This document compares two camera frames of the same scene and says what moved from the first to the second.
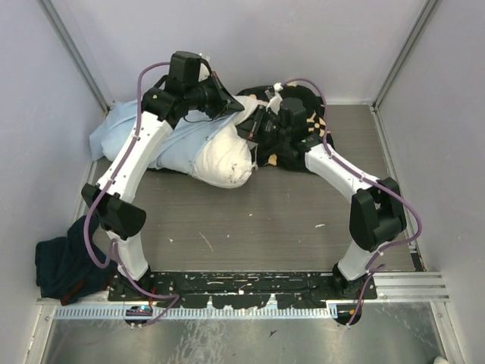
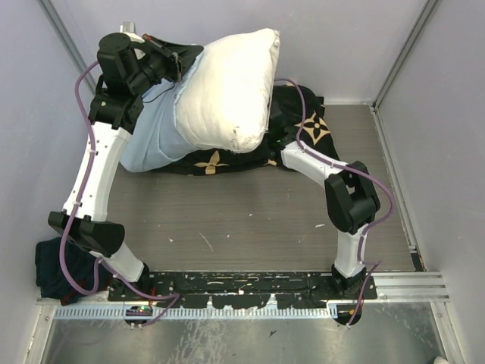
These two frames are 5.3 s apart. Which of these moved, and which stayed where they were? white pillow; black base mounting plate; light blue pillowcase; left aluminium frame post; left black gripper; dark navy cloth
Moved: light blue pillowcase; white pillow; left black gripper
Stayed: left aluminium frame post; dark navy cloth; black base mounting plate
